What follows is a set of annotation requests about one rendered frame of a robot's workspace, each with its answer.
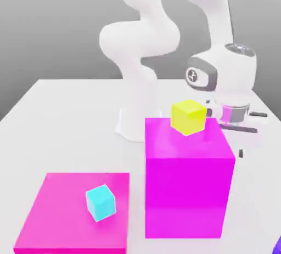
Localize small cyan cube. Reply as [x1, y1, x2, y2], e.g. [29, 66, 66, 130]
[85, 184, 116, 223]

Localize large purple box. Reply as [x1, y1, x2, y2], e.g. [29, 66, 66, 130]
[272, 236, 281, 254]

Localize small yellow cube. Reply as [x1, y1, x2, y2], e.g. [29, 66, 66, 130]
[170, 99, 207, 137]

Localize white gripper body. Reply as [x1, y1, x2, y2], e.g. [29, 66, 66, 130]
[216, 122, 265, 147]

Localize large pink box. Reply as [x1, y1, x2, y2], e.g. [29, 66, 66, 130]
[13, 172, 130, 254]

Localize large magenta box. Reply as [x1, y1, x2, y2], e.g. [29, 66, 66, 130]
[144, 117, 236, 239]

